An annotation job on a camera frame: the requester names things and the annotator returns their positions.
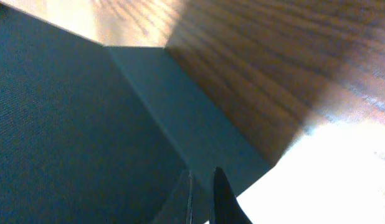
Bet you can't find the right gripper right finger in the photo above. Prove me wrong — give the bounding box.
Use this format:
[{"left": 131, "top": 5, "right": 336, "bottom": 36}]
[{"left": 209, "top": 167, "right": 252, "bottom": 224}]

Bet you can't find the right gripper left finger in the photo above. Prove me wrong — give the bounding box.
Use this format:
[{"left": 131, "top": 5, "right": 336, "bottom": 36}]
[{"left": 151, "top": 170, "right": 193, "bottom": 224}]

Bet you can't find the dark green box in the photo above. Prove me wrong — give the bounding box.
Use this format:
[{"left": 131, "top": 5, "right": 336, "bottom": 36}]
[{"left": 0, "top": 3, "right": 269, "bottom": 223}]

